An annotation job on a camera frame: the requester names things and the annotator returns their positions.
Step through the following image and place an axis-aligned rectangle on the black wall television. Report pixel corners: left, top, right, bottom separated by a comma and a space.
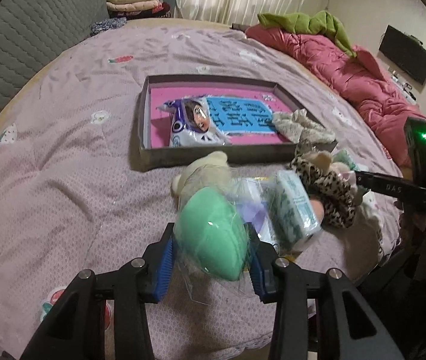
379, 25, 426, 86

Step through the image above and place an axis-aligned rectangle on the stack of folded clothes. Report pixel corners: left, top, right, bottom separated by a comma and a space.
106, 0, 177, 20

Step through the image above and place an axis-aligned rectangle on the leopard print scrunchie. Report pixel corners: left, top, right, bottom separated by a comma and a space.
289, 142, 356, 228

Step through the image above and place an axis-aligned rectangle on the green white tissue pack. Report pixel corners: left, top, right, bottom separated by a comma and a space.
268, 170, 322, 253

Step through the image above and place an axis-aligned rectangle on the blue patterned cloth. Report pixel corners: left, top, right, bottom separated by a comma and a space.
90, 17, 127, 37

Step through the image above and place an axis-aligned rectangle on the cream floral scrunchie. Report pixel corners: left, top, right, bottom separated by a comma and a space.
272, 109, 336, 145

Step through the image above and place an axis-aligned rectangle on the green fleece blanket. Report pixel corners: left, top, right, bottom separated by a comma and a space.
258, 10, 357, 58

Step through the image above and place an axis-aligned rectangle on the grey quilted headboard cover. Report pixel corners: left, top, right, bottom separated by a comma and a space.
0, 0, 108, 113

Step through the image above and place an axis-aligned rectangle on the pink and blue book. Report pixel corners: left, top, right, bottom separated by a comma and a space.
149, 85, 297, 148

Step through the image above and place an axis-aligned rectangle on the teddy bear pink bow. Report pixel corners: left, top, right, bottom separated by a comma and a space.
307, 150, 358, 197

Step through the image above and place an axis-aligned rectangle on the teddy bear purple dress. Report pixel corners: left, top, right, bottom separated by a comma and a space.
171, 151, 268, 233

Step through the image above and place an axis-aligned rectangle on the shallow grey cardboard box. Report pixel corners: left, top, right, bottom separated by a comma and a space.
138, 74, 316, 169

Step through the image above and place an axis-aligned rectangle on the yellow white wipes packet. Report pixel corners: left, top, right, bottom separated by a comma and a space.
231, 177, 313, 255

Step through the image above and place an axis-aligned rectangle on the purple white doll packet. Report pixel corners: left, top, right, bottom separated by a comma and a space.
157, 96, 231, 147

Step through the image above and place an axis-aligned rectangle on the green sponge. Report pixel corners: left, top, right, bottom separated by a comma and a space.
174, 187, 249, 281

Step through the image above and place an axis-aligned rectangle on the pink quilted comforter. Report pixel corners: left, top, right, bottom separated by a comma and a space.
245, 24, 426, 168

